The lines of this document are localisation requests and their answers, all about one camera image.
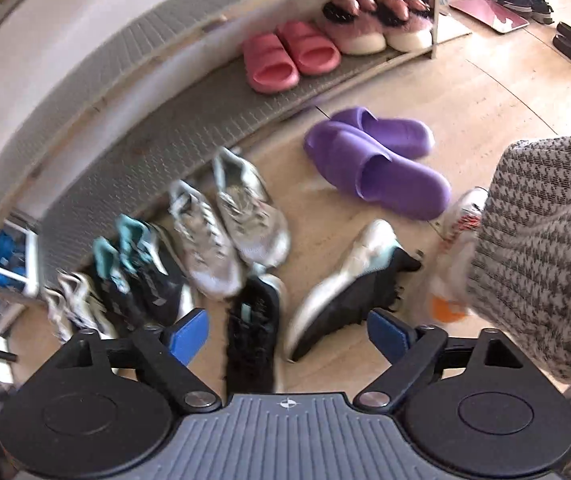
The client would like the grey sneaker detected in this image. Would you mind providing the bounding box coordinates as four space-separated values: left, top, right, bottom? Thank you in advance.
168 180 246 301
212 147 291 268

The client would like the fluffy pink slipper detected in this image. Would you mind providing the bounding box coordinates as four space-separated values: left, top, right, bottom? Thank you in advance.
315 0 387 56
375 0 433 52

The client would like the black sneaker white sole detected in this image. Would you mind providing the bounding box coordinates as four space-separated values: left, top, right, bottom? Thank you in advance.
285 219 423 363
222 274 286 396

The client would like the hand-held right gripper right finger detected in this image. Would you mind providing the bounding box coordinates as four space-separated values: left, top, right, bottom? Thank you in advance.
353 308 521 413

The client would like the red pink flat case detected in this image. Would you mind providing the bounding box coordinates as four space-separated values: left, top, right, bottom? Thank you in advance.
448 0 531 35

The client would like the dark sneaker teal collar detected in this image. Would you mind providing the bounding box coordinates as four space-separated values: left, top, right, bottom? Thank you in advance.
520 0 556 26

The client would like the white orange sneaker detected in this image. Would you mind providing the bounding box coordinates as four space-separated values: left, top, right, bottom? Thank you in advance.
428 186 489 323

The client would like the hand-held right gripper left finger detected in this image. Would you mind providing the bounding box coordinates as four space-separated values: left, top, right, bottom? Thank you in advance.
55 308 218 413

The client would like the white shelf cart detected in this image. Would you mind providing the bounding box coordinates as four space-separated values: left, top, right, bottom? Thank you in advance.
0 200 41 336

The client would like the houndstooth sleeve right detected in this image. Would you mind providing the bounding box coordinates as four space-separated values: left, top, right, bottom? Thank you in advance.
465 132 571 480

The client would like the black sneaker teal lining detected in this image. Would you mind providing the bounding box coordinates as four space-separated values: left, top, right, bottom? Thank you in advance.
90 237 141 331
118 214 193 326

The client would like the purple slipper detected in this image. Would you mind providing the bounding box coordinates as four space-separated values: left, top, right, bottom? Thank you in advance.
304 121 452 221
330 106 435 160

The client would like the wooden mesh shoe rack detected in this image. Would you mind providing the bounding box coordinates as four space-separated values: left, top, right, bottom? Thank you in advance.
0 0 473 281

